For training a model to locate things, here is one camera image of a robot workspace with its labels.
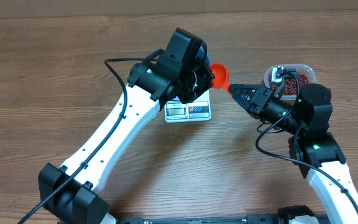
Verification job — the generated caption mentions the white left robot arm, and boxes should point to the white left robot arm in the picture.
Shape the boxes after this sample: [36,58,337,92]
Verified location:
[38,57,214,223]

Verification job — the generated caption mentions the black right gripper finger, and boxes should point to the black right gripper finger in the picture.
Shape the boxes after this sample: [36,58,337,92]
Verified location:
[229,83,262,97]
[233,96,250,111]

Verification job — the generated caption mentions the red azuki beans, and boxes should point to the red azuki beans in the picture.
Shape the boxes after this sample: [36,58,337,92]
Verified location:
[268,73,310,96]

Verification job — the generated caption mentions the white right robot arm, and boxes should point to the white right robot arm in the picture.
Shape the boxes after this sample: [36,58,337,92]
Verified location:
[228,83,358,223]

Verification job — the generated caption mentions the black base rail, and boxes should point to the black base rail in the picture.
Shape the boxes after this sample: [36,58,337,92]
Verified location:
[57,205,332,224]

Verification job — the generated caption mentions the white digital kitchen scale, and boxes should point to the white digital kitchen scale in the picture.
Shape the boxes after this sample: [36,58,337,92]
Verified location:
[163,90,212,123]

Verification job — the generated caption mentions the brown cardboard backdrop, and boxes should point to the brown cardboard backdrop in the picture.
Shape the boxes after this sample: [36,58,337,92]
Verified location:
[0,0,358,18]

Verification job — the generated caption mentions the red measuring scoop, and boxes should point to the red measuring scoop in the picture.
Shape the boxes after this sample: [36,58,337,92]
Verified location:
[209,63,232,96]

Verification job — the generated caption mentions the clear plastic container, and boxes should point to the clear plastic container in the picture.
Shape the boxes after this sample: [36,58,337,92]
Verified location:
[262,63,317,101]

